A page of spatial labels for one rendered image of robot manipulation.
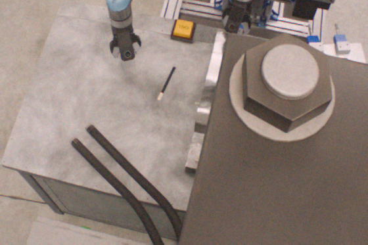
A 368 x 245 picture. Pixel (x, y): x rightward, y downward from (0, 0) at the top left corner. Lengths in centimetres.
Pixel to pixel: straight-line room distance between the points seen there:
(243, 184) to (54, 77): 150
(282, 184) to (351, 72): 15
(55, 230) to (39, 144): 83
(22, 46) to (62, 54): 105
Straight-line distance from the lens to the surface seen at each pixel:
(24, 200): 269
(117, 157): 174
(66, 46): 202
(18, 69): 297
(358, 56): 202
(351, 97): 58
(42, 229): 108
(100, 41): 201
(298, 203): 53
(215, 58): 186
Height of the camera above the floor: 250
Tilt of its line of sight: 65 degrees down
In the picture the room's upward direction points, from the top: 1 degrees clockwise
